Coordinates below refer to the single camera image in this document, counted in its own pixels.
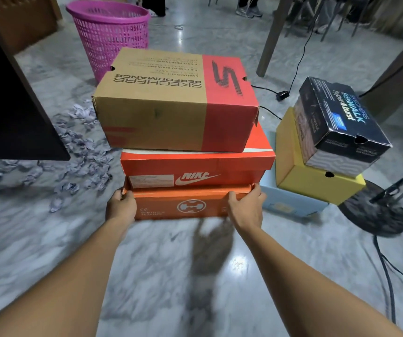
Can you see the person's left hand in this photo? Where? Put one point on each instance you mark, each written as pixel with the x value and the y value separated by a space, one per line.
pixel 120 208

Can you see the person's right hand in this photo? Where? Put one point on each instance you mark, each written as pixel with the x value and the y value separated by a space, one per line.
pixel 247 212

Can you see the person's left thumb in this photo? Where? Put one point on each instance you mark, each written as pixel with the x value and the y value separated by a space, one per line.
pixel 129 198

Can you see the person's right thumb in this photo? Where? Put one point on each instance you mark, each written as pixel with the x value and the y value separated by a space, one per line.
pixel 232 200

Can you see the orange shoe box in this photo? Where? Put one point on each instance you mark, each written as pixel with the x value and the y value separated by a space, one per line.
pixel 187 205

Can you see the person's right forearm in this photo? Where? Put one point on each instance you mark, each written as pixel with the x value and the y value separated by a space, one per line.
pixel 303 287

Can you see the person's left forearm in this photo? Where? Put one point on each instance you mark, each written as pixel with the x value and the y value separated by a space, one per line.
pixel 54 287

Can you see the red shoe box white label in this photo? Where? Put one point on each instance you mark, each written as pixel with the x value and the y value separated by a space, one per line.
pixel 201 164

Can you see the light blue box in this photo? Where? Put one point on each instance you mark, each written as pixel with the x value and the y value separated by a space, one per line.
pixel 289 203

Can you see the pile of crumpled paper balls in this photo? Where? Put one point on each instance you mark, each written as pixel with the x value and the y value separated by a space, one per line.
pixel 82 154

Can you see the yellow cardboard box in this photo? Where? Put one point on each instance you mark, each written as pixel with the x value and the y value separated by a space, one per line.
pixel 314 182

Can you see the brown and red shoe box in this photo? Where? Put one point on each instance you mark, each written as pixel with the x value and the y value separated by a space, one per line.
pixel 159 101

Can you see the black power adapter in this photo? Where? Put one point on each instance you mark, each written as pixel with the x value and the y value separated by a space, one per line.
pixel 282 95

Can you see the black and blue shoe box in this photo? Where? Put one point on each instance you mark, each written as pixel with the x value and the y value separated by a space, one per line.
pixel 338 119

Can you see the black round stand base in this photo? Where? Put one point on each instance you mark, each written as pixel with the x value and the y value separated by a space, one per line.
pixel 373 210

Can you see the black furniture panel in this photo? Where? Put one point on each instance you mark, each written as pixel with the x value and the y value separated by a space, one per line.
pixel 8 112

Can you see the pink plastic laundry basket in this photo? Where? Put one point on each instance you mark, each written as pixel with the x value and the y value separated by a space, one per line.
pixel 108 35

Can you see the black stand pole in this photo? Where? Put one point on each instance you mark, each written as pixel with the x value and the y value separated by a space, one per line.
pixel 398 185

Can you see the wooden table leg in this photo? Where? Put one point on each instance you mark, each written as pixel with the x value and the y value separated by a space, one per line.
pixel 398 73
pixel 274 38

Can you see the metal chair legs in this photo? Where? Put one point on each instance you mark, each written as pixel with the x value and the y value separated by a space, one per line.
pixel 328 17

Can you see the wooden cabinet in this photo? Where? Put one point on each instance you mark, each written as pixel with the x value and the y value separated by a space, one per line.
pixel 22 20

